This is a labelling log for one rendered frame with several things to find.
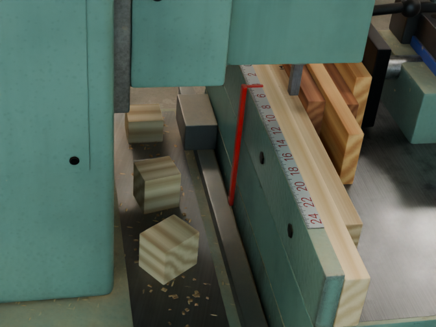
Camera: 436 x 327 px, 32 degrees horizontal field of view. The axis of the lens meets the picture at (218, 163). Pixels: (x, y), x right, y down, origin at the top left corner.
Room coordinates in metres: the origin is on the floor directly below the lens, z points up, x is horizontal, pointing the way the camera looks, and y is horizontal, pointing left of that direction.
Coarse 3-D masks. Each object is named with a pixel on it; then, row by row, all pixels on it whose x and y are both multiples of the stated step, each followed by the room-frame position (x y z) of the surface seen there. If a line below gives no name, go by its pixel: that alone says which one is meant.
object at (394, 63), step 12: (372, 36) 0.69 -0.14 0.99; (372, 48) 0.68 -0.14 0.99; (384, 48) 0.67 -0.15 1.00; (372, 60) 0.67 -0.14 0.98; (384, 60) 0.67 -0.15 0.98; (396, 60) 0.71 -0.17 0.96; (408, 60) 0.72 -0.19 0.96; (420, 60) 0.72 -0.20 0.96; (372, 72) 0.67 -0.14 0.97; (384, 72) 0.67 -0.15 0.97; (396, 72) 0.71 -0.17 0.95; (372, 84) 0.67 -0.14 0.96; (372, 96) 0.67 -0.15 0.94; (372, 108) 0.67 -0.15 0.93; (372, 120) 0.67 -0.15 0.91
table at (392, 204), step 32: (224, 96) 0.72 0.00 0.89; (224, 128) 0.71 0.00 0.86; (384, 128) 0.68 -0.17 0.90; (384, 160) 0.62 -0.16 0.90; (416, 160) 0.62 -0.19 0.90; (256, 192) 0.57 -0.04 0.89; (352, 192) 0.56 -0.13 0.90; (384, 192) 0.57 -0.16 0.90; (416, 192) 0.57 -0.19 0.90; (256, 224) 0.55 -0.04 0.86; (384, 224) 0.52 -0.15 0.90; (416, 224) 0.52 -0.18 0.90; (384, 256) 0.48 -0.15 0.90; (416, 256) 0.48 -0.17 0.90; (288, 288) 0.45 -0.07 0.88; (384, 288) 0.44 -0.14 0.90; (416, 288) 0.44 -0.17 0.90; (288, 320) 0.44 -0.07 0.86; (384, 320) 0.41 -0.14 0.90; (416, 320) 0.41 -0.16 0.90
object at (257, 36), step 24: (240, 0) 0.59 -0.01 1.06; (264, 0) 0.60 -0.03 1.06; (288, 0) 0.60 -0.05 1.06; (312, 0) 0.61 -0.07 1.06; (336, 0) 0.61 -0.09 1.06; (360, 0) 0.62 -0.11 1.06; (240, 24) 0.60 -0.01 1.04; (264, 24) 0.60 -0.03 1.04; (288, 24) 0.61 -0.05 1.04; (312, 24) 0.61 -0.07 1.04; (336, 24) 0.62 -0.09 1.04; (360, 24) 0.62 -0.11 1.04; (240, 48) 0.60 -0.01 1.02; (264, 48) 0.60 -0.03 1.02; (288, 48) 0.61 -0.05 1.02; (312, 48) 0.61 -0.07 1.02; (336, 48) 0.62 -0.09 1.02; (360, 48) 0.62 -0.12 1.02
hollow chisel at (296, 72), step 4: (292, 64) 0.65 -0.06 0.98; (292, 68) 0.64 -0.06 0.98; (296, 68) 0.64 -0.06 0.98; (300, 68) 0.64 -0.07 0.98; (292, 72) 0.64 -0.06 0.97; (296, 72) 0.64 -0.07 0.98; (300, 72) 0.64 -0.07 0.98; (292, 76) 0.64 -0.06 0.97; (296, 76) 0.64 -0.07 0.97; (300, 76) 0.64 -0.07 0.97; (292, 80) 0.64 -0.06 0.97; (296, 80) 0.64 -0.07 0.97; (300, 80) 0.64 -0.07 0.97; (292, 84) 0.64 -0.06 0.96; (296, 84) 0.64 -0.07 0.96; (288, 88) 0.65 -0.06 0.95; (292, 88) 0.64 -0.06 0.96; (296, 88) 0.64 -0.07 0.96; (288, 92) 0.65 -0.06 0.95; (292, 92) 0.64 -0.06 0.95; (296, 92) 0.64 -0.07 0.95
